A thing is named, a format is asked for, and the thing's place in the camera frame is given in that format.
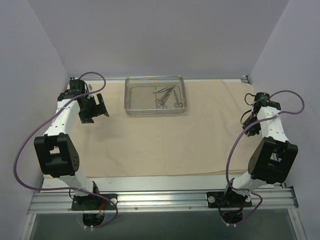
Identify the steel scissors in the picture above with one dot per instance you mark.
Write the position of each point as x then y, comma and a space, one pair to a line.
161, 99
177, 103

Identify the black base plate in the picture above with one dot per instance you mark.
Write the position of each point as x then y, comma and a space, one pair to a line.
89, 203
221, 199

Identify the beige surgical wrap cloth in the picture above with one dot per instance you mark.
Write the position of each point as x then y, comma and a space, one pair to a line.
197, 142

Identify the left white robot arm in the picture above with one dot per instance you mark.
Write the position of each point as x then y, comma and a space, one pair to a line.
56, 153

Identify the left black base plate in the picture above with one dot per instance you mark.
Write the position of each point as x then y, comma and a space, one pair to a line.
89, 203

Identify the wire mesh instrument tray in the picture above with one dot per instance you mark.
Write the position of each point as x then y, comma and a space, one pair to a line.
139, 99

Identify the steel tweezers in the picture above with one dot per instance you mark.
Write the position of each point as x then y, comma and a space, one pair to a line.
165, 89

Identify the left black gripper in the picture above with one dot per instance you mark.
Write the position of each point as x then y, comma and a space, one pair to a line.
92, 107

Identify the steel scissors right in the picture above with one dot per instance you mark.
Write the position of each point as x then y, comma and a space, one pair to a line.
177, 103

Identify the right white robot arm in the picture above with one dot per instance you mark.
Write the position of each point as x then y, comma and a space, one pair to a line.
272, 159

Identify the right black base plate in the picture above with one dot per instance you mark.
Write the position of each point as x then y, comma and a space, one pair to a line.
221, 199

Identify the steel scissors left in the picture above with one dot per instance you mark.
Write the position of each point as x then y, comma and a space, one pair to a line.
161, 99

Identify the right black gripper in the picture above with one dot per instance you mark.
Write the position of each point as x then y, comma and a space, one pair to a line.
250, 127

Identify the aluminium front rail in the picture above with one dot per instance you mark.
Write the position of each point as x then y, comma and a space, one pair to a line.
158, 201

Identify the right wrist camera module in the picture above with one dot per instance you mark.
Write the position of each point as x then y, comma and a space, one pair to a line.
263, 99

